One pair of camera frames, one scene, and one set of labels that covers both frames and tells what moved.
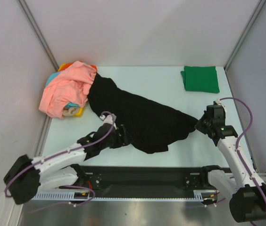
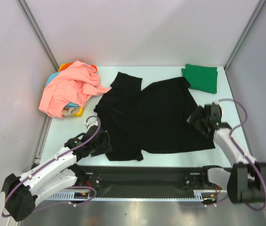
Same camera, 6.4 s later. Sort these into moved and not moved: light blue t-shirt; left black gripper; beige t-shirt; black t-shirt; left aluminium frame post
Moved: left black gripper; black t-shirt
Not moved: beige t-shirt; light blue t-shirt; left aluminium frame post
